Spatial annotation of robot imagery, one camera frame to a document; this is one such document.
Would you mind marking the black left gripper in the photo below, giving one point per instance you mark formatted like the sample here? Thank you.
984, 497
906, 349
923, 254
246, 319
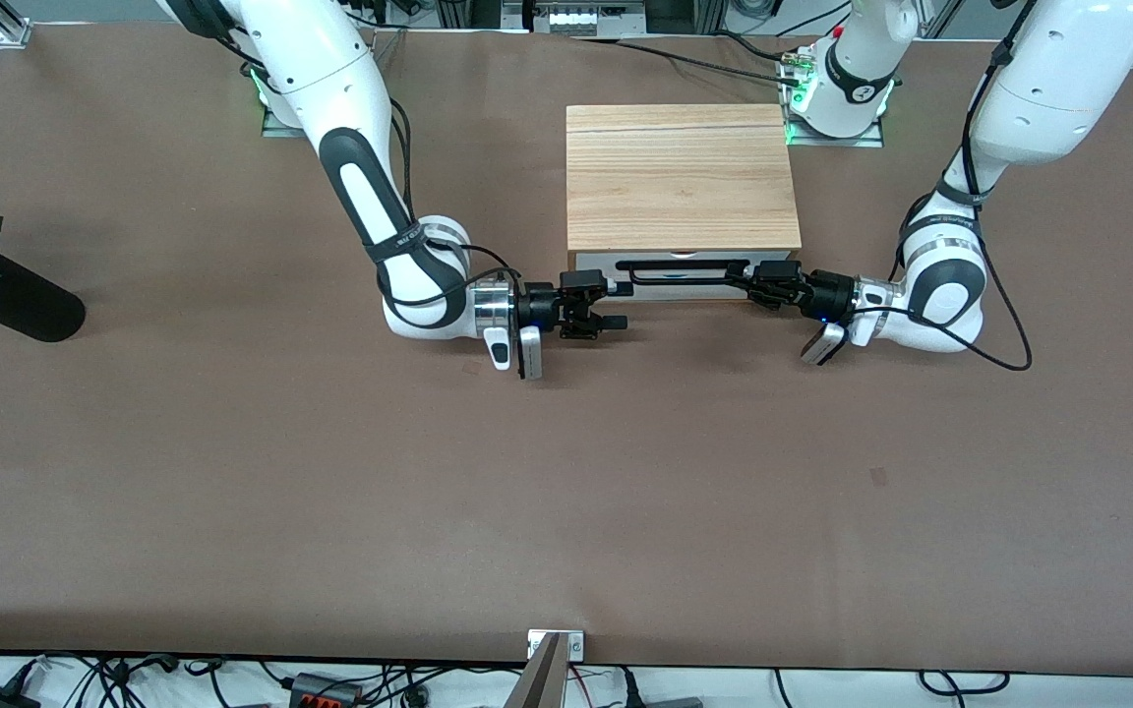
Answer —
830, 294

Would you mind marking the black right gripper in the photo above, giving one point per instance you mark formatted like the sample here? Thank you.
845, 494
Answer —
537, 306

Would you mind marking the white and black board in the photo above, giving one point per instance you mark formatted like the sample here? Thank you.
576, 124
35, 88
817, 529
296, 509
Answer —
594, 262

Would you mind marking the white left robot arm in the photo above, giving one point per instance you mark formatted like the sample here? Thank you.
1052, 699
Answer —
1048, 79

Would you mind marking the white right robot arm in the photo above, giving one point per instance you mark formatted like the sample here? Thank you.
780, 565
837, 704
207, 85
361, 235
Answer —
330, 69

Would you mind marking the wooden drawer cabinet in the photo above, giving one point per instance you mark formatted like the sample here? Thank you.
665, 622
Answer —
680, 177

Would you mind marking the white power strip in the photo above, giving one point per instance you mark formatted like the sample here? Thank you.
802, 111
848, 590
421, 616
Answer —
586, 15

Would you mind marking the black orange connector box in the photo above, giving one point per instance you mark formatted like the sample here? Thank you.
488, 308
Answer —
326, 690

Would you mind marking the black vase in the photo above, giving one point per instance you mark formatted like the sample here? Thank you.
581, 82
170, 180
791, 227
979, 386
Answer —
21, 310

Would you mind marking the black power adapter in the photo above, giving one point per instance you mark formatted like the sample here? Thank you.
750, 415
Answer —
1, 698

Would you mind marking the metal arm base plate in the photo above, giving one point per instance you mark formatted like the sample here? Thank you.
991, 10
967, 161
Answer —
866, 138
281, 126

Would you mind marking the small metal clamp bracket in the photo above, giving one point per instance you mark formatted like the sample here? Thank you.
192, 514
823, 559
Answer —
574, 645

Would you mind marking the wooden camera pole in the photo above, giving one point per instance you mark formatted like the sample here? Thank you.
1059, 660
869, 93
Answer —
539, 678

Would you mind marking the aluminium profile frame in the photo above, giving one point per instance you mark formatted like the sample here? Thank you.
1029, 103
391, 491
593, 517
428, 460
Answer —
14, 31

